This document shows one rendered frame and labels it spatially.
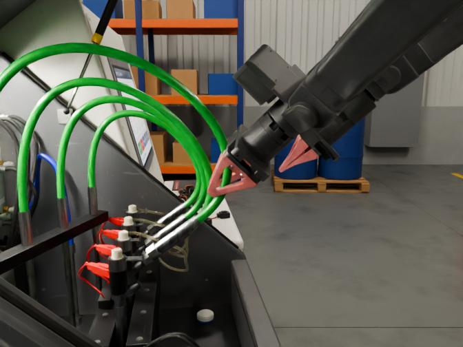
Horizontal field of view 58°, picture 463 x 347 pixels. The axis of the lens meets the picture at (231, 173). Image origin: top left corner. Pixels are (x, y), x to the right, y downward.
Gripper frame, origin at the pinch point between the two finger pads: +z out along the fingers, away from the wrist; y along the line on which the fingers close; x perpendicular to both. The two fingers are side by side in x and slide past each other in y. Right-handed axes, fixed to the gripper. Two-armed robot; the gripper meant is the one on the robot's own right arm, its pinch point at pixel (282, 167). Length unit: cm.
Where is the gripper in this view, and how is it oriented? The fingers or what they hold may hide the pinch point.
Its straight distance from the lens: 78.4
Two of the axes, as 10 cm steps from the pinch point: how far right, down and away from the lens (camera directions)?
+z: -7.2, 6.6, 2.3
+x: -1.2, 2.1, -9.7
